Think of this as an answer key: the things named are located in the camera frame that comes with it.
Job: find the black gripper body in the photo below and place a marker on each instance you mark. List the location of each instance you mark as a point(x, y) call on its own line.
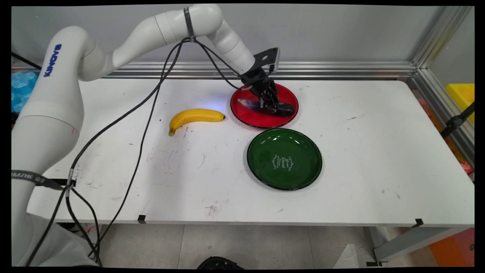
point(257, 82)

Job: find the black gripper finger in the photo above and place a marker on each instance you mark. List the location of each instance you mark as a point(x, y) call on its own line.
point(276, 103)
point(264, 103)

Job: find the purple eggplant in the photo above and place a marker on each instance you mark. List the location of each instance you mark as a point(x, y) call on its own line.
point(248, 105)

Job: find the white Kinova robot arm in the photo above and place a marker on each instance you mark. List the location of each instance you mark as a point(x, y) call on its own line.
point(57, 102)

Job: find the red round plate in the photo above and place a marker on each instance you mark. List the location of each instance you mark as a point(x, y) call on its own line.
point(257, 119)

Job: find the green round plate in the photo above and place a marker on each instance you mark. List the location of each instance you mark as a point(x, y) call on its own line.
point(285, 159)

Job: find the yellow banana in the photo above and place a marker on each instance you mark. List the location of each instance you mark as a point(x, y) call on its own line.
point(189, 116)

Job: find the black object on floor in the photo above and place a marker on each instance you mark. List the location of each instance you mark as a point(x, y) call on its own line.
point(219, 263)

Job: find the black table edge clip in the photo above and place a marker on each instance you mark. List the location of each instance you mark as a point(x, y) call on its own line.
point(419, 222)
point(141, 218)

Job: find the black stand clamp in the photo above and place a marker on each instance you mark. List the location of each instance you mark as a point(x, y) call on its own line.
point(454, 122)

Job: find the yellow box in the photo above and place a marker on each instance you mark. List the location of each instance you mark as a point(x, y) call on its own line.
point(462, 96)

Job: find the grey table leg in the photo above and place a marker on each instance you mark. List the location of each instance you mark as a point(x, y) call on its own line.
point(409, 240)

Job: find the orange box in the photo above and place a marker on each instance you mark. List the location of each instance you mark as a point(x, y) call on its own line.
point(454, 248)

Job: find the blue plastic bottle pack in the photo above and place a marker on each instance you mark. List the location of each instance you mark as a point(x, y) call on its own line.
point(21, 89)

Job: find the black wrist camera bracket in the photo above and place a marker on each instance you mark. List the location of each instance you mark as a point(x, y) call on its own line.
point(267, 57)

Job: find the aluminium side frame rail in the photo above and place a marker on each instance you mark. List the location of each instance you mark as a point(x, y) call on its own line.
point(443, 110)

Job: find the aluminium frame post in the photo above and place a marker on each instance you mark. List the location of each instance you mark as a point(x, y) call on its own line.
point(441, 36)

